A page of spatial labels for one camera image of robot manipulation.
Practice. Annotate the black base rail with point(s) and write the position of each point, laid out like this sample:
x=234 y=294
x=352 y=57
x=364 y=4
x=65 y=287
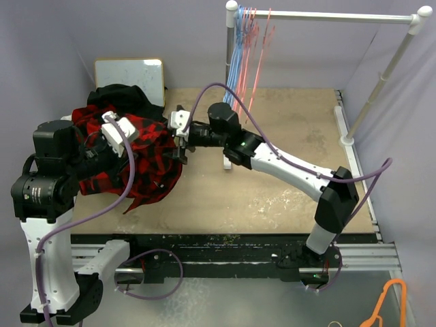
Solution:
x=157 y=257

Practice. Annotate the red black plaid shirt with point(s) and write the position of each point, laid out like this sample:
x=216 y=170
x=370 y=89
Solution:
x=156 y=173

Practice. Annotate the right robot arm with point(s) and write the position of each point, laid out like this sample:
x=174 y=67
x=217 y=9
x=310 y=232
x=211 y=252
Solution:
x=333 y=190

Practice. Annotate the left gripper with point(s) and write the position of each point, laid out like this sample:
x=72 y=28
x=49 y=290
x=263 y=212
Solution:
x=116 y=159

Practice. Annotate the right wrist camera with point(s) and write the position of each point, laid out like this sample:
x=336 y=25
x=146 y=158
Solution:
x=179 y=122

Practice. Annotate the black garment pile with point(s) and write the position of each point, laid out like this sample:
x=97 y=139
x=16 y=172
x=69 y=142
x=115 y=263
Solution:
x=126 y=100

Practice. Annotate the pink hangers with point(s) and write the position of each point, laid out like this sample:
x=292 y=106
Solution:
x=250 y=40

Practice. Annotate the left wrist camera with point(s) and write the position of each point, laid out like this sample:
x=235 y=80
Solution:
x=113 y=136

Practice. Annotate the white clothes rack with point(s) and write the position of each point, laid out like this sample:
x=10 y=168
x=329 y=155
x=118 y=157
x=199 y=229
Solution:
x=415 y=22

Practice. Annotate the white whiteboard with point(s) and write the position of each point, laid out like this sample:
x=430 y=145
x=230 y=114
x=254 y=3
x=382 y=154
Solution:
x=146 y=73

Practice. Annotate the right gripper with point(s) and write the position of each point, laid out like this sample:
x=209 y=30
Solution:
x=181 y=152

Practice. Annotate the blue hangers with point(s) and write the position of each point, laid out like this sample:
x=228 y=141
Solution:
x=234 y=43

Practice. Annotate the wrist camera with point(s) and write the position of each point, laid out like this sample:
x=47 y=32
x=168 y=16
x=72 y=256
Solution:
x=179 y=122
x=113 y=136

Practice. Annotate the single pink hanger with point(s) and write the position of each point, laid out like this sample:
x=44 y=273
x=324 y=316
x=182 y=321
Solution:
x=266 y=40

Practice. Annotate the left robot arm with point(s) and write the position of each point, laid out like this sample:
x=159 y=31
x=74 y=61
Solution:
x=44 y=198

